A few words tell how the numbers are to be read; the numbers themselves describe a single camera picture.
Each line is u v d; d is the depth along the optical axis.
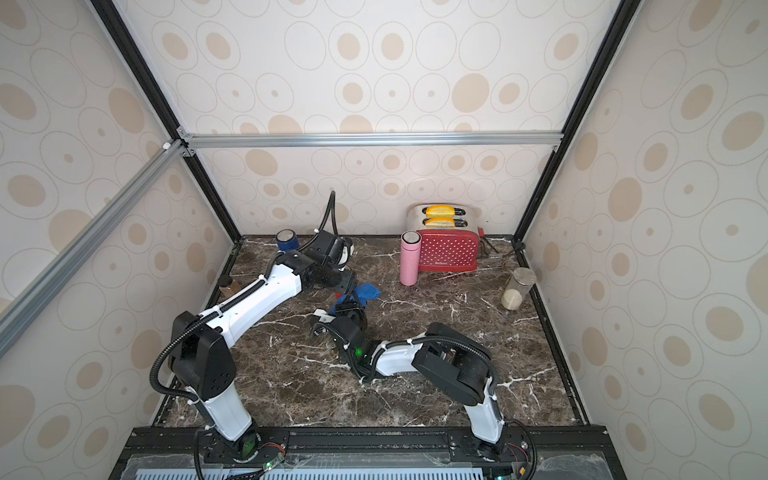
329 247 0.67
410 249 0.91
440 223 0.97
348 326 0.66
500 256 1.10
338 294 0.83
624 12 0.67
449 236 0.97
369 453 0.73
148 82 0.78
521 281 0.89
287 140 1.78
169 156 0.85
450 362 0.53
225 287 0.94
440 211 1.00
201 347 0.44
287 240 0.90
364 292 0.83
